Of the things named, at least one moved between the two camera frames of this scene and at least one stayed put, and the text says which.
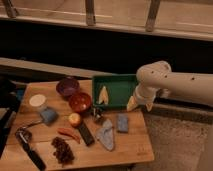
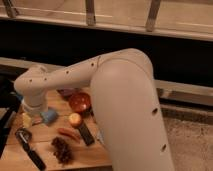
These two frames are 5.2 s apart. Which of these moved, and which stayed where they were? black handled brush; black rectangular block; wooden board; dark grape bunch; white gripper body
Moved: white gripper body
Stayed: black handled brush; black rectangular block; dark grape bunch; wooden board
